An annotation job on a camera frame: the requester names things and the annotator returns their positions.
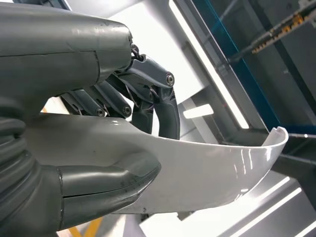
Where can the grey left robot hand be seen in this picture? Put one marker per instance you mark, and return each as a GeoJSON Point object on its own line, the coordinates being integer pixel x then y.
{"type": "Point", "coordinates": [49, 49]}

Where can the ceiling light strip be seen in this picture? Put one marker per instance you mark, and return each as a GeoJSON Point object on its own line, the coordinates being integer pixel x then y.
{"type": "Point", "coordinates": [197, 111]}
{"type": "Point", "coordinates": [266, 212]}
{"type": "Point", "coordinates": [210, 65]}

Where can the blue overhead beam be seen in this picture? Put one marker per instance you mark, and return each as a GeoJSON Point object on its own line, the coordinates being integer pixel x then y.
{"type": "Point", "coordinates": [241, 72]}

